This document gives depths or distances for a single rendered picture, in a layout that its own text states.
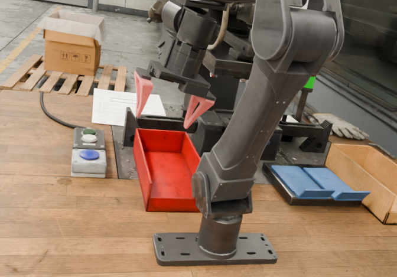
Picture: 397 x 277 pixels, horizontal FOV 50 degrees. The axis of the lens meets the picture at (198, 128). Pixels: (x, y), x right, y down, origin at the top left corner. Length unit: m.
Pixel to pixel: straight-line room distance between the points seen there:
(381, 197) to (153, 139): 0.51
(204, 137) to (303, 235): 0.34
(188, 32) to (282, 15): 0.27
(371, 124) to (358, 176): 0.62
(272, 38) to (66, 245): 0.43
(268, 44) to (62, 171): 0.54
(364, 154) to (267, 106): 0.66
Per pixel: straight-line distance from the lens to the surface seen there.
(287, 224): 0.85
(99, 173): 0.88
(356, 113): 1.71
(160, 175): 0.91
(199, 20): 0.72
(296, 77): 0.54
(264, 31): 0.51
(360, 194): 0.96
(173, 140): 1.00
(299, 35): 0.50
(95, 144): 0.95
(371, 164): 1.18
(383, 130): 1.57
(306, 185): 0.96
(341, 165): 1.08
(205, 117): 1.04
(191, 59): 0.73
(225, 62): 0.96
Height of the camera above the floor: 1.33
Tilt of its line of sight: 21 degrees down
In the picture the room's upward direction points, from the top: 10 degrees clockwise
